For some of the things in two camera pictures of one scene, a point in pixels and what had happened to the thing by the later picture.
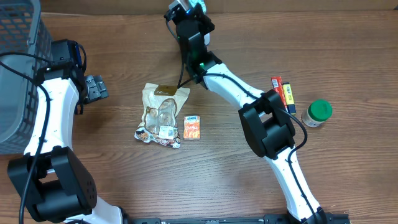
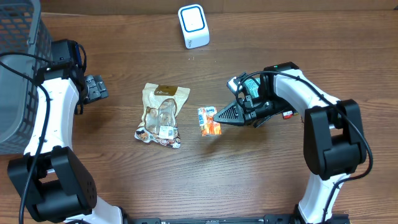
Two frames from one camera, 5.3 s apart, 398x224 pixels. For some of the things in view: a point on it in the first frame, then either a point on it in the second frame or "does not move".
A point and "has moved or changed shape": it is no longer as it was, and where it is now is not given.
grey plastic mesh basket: (22, 31) does not move
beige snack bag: (161, 105) does not move
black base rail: (324, 218) does not move
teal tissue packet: (201, 2) has moved or changed shape
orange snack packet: (191, 127) -> (209, 126)
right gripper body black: (204, 25) -> (262, 107)
